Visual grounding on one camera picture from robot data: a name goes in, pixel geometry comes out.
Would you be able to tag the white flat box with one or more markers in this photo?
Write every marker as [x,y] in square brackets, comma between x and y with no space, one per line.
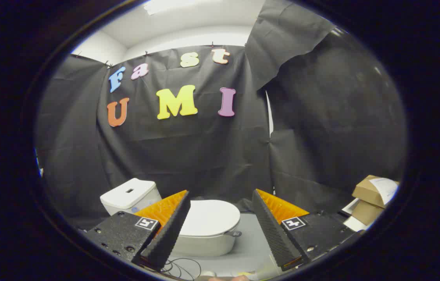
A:
[354,224]

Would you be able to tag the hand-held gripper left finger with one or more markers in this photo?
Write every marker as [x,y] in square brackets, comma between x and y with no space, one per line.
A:
[167,234]

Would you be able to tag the ceiling light panel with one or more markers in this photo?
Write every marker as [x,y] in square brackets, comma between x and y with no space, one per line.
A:
[173,6]

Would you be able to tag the black backdrop cloth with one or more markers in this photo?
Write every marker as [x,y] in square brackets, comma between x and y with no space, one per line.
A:
[204,148]

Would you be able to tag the cardboard box with white label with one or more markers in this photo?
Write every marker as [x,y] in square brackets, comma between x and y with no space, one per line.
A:
[366,191]

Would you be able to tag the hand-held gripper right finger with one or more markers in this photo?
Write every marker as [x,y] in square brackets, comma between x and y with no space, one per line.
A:
[272,234]

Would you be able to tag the plain cardboard box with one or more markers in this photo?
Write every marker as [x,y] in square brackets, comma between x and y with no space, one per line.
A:
[366,212]

